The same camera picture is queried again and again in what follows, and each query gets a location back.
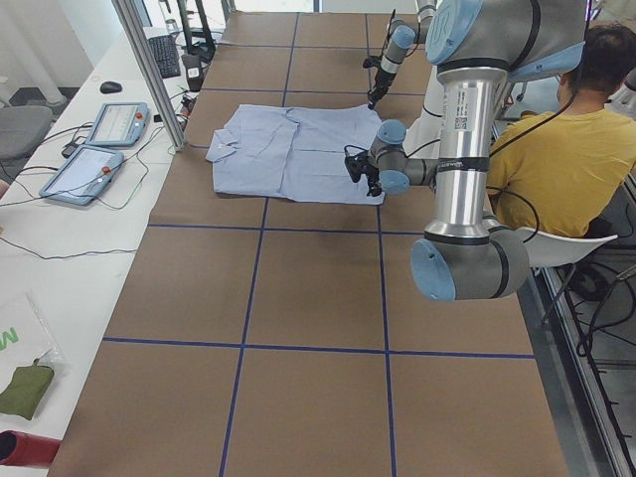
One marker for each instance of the aluminium frame post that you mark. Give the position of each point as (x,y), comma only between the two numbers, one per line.
(133,29)

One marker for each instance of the black computer mouse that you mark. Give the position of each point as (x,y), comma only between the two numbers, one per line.
(110,87)

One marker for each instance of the green cloth pouch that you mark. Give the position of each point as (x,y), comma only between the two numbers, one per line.
(26,390)

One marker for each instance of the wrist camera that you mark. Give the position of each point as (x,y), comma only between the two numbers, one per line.
(372,62)
(356,161)

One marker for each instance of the red cylinder object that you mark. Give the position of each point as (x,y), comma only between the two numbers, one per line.
(28,450)

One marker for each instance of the light blue striped shirt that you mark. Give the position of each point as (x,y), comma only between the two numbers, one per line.
(294,153)

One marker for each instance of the black keyboard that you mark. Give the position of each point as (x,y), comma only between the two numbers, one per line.
(164,51)

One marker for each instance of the teach pendant tablet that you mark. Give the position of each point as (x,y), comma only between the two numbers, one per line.
(118,124)
(84,175)

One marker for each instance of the upper teach pendant tablet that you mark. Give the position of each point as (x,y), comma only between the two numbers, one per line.
(118,124)

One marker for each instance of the white chair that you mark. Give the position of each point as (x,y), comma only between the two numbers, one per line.
(547,250)

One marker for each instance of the lower teach pendant tablet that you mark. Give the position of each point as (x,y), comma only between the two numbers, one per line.
(84,175)

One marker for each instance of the person in yellow shirt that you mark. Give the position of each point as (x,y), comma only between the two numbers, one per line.
(557,173)

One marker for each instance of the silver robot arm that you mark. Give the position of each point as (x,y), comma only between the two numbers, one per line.
(402,39)
(478,49)

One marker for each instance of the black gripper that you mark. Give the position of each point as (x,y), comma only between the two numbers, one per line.
(371,180)
(381,80)

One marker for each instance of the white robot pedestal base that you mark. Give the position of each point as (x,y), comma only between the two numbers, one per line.
(422,138)

